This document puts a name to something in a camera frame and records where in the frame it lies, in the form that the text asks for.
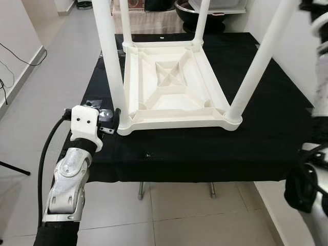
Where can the grey tape piece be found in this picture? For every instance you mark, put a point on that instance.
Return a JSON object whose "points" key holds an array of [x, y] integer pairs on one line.
{"points": [[259, 45]]}

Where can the black round floor object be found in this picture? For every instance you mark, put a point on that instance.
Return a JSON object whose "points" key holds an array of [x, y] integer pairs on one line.
{"points": [[84, 4]]}

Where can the metal folding table frame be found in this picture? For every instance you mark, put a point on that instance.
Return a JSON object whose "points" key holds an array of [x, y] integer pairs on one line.
{"points": [[141, 190]]}

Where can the black round bowl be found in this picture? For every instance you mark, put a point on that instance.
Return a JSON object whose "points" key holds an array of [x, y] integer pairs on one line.
{"points": [[187, 18]]}

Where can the black tablecloth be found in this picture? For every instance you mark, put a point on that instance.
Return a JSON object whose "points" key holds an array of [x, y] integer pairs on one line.
{"points": [[205, 148]]}

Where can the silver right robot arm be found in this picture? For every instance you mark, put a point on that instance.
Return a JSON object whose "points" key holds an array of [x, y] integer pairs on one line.
{"points": [[315, 195]]}

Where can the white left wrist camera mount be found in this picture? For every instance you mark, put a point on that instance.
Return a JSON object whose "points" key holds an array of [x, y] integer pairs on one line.
{"points": [[84, 123]]}

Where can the white plastic table leg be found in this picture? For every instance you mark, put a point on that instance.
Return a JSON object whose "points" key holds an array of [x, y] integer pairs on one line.
{"points": [[202, 20], [261, 56], [125, 20], [110, 61]]}

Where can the black tripod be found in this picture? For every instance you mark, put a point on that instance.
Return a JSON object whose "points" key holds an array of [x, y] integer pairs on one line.
{"points": [[14, 168]]}

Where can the beige woven mat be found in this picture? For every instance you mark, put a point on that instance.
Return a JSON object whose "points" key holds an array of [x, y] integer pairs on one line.
{"points": [[154, 18]]}

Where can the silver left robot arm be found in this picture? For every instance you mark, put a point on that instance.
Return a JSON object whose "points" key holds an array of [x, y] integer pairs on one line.
{"points": [[66, 179]]}

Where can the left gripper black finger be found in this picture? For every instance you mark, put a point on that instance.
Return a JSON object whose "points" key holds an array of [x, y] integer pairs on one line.
{"points": [[118, 117]]}

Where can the white plastic children table top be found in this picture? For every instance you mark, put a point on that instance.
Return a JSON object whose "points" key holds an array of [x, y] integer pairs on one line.
{"points": [[174, 107]]}

